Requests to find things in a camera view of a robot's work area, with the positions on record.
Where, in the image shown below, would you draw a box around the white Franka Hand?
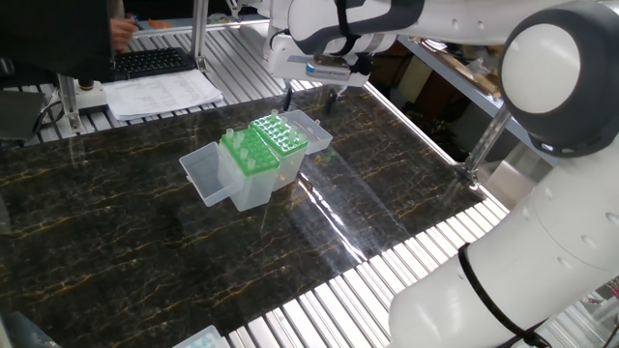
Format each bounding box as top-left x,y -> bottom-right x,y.
265,33 -> 373,117

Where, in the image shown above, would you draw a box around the clear tip box green rack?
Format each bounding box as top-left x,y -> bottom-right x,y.
178,128 -> 281,213
250,109 -> 335,192

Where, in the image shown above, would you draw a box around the bare person hand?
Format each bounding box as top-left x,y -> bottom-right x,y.
109,17 -> 140,53

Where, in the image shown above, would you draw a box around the beige cardboard panel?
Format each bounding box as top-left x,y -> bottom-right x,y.
398,57 -> 433,105

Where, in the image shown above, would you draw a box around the white paper stack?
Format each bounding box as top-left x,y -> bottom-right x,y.
102,69 -> 225,123

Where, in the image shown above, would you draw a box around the black keyboard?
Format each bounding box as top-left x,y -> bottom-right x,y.
112,46 -> 198,82

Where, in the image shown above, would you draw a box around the wooden strips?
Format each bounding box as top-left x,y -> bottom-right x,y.
434,45 -> 504,98

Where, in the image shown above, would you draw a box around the diagonal aluminium strut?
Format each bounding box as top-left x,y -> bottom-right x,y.
457,103 -> 514,186

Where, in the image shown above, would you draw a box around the white stand base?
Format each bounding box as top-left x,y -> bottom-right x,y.
75,79 -> 110,117

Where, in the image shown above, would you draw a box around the black marble pattern board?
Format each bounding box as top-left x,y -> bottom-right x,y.
0,78 -> 487,348

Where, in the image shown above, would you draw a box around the clear tip box blue rack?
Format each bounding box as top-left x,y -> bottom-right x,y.
172,324 -> 228,348

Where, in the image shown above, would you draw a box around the black computer monitor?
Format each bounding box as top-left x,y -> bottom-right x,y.
0,0 -> 116,84

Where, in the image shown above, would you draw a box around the black flat box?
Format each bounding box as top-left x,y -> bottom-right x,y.
0,89 -> 48,142

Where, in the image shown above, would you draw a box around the grey rounded object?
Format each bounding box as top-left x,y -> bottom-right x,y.
0,310 -> 62,348

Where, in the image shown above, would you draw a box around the black camera cable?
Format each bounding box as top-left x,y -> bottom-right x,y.
352,52 -> 552,348

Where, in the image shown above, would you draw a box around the grey metal shelf rail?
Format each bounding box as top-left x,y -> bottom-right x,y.
398,38 -> 547,160

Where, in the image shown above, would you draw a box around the tall aluminium frame post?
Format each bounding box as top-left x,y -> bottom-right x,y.
190,0 -> 211,73

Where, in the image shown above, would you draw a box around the short aluminium frame post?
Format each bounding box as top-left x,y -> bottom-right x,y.
56,74 -> 83,136

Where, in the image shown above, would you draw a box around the black arm strap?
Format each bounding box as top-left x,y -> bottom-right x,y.
457,243 -> 551,348

